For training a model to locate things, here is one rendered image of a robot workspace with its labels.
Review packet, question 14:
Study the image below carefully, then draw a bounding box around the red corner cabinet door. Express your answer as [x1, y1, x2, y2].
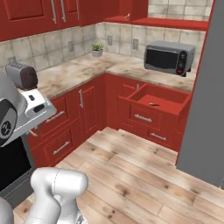
[120, 82, 141, 100]

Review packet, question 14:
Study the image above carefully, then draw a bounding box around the silver wall cabinet handle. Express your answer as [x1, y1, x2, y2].
[50, 0, 58, 25]
[59, 0, 67, 24]
[75, 0, 81, 20]

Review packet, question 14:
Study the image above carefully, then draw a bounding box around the grey and brown toaster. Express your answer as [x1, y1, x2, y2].
[4, 62, 39, 90]

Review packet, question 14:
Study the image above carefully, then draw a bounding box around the green plant in grey pot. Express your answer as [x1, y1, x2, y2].
[90, 42, 105, 58]

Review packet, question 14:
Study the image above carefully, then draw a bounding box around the red drawer front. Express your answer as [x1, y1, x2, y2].
[144, 128, 177, 148]
[31, 127, 77, 168]
[37, 95, 70, 137]

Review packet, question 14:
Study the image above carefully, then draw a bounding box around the black oven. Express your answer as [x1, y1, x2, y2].
[0, 135, 37, 210]

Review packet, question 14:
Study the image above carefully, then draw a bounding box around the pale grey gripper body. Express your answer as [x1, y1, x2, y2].
[12, 100, 57, 138]

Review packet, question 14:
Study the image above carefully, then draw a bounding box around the open red drawer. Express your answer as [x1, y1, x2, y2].
[117, 83, 193, 138]

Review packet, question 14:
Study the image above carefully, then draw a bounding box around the grey microwave oven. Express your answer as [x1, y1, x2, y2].
[143, 40, 196, 78]

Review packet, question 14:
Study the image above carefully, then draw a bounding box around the grey fridge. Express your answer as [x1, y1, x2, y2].
[176, 0, 224, 189]

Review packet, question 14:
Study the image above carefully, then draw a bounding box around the red base cabinet door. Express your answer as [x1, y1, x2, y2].
[76, 85, 99, 139]

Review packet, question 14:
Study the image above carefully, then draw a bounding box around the silver drawer handle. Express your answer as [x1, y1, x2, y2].
[133, 114, 153, 123]
[52, 141, 71, 155]
[150, 132, 168, 142]
[45, 110, 66, 124]

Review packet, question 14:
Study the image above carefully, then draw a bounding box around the red wall cabinet door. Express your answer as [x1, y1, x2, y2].
[0, 0, 61, 42]
[79, 0, 103, 27]
[59, 0, 81, 30]

